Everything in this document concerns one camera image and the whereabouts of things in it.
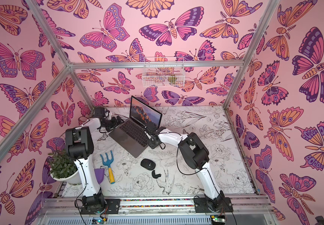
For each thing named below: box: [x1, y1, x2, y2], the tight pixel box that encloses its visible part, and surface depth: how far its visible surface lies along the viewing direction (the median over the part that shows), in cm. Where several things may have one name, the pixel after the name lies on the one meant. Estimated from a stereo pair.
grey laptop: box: [108, 95, 163, 158], surface depth 105 cm
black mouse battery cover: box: [151, 169, 162, 179], surface depth 87 cm
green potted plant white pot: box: [47, 149, 82, 185], surface depth 73 cm
